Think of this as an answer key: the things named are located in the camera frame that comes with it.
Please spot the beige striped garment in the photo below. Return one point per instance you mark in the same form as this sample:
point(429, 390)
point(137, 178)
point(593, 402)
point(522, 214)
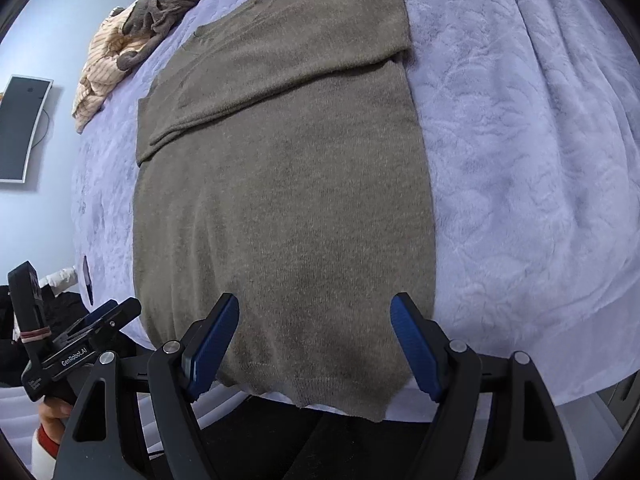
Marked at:
point(101, 74)

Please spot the olive brown knit sweater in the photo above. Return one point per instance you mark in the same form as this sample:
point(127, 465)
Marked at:
point(281, 159)

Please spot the person's left hand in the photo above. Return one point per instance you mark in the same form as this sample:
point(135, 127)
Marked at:
point(52, 413)

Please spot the lavender plush bed blanket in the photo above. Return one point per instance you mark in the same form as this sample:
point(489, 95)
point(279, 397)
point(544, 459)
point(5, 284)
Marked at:
point(530, 116)

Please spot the wall mounted dark monitor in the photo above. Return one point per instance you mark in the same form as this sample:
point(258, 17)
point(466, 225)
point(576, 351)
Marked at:
point(21, 107)

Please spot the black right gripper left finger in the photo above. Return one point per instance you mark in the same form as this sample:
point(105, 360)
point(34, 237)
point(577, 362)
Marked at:
point(104, 438)

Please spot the grey brown crumpled garment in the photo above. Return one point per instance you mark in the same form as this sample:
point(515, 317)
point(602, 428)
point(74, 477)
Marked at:
point(151, 20)

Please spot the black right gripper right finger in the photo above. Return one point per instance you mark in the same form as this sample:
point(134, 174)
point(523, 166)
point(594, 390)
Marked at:
point(500, 405)

